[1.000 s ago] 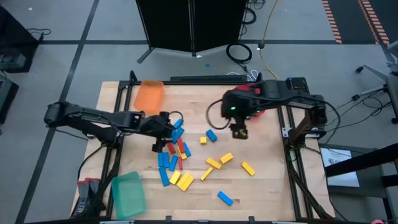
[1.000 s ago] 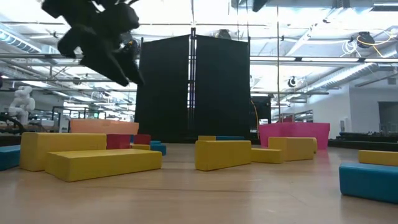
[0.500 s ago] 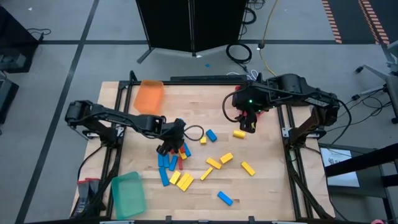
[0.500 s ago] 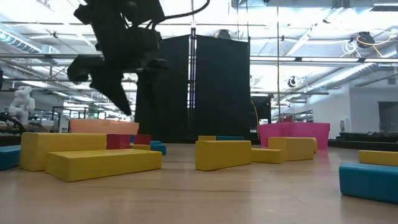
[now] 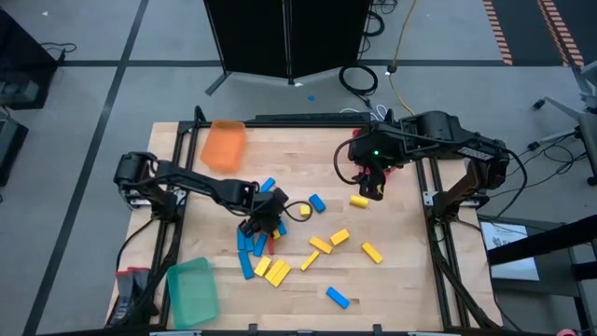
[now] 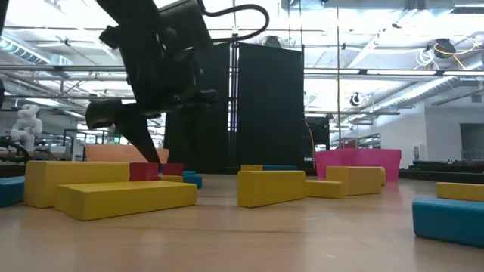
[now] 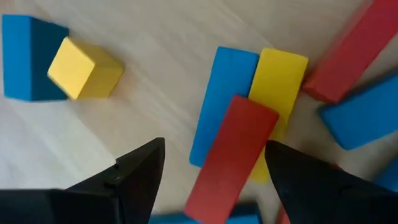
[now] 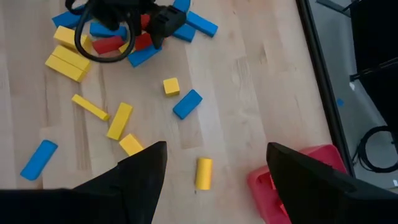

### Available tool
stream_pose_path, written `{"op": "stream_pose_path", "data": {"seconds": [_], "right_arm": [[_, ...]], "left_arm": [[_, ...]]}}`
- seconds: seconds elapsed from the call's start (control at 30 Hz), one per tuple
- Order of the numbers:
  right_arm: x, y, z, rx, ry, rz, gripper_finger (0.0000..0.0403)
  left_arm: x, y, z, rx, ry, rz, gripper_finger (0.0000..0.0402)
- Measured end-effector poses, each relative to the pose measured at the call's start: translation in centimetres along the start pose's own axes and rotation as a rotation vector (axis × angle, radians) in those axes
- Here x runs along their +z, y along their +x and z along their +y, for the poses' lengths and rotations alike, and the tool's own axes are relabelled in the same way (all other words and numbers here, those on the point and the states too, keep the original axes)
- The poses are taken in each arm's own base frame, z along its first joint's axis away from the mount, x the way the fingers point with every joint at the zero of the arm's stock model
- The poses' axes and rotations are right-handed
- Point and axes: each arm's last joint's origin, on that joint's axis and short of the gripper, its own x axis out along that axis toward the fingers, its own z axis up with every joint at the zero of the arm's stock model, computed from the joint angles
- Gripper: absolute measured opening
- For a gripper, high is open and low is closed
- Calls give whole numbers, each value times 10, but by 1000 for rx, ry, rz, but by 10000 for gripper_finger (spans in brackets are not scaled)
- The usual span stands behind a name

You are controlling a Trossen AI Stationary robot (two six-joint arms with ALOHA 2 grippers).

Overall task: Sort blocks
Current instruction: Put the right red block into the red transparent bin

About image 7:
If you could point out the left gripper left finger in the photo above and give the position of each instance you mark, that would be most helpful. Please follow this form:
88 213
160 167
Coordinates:
124 193

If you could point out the yellow wooden cube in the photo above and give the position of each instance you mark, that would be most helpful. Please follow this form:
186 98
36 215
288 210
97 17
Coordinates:
84 68

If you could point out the red wooden block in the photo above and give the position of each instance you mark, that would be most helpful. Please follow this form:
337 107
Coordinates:
281 218
233 161
351 53

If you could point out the yellow wooden block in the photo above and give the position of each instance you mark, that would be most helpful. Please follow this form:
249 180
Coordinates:
280 81

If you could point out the thick blue wooden block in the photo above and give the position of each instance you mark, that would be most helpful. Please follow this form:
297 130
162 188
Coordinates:
21 59

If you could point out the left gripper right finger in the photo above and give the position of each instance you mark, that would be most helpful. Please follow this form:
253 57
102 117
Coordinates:
320 193

